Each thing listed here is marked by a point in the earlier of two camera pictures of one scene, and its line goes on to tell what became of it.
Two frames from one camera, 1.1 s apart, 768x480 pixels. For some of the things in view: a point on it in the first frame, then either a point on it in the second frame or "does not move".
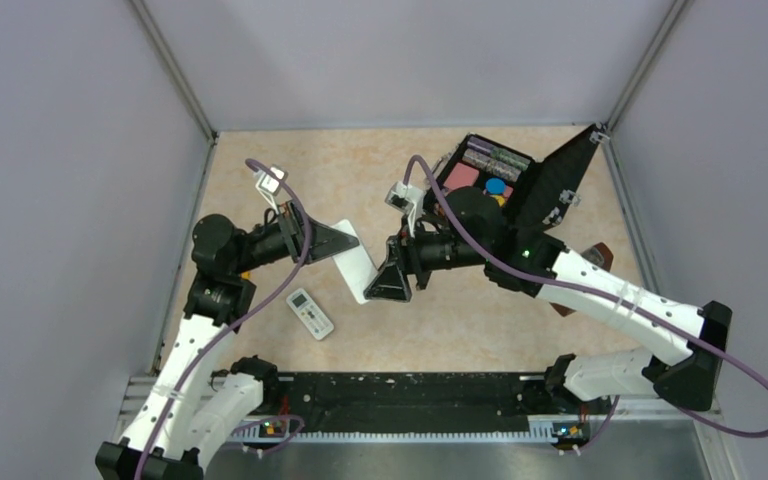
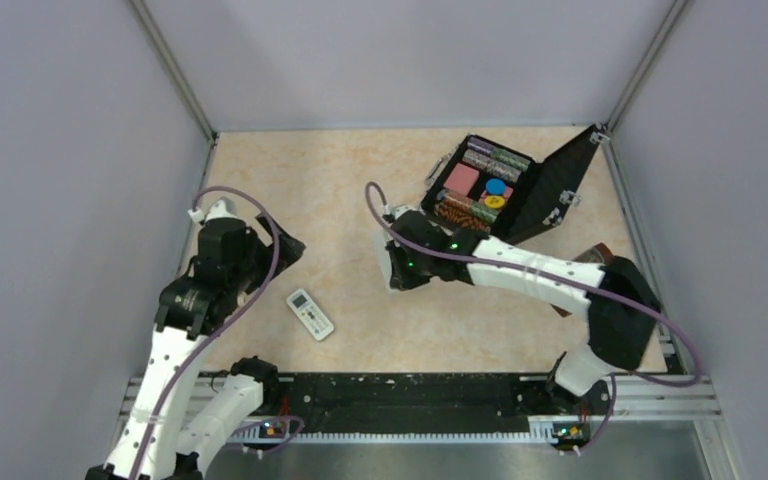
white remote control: x=355 y=265 -> x=383 y=240
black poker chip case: x=534 y=192 does not move
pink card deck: x=461 y=176 does not move
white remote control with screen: x=317 y=323 does not move
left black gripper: x=327 y=241 -> x=289 y=249
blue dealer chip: x=495 y=186 does not move
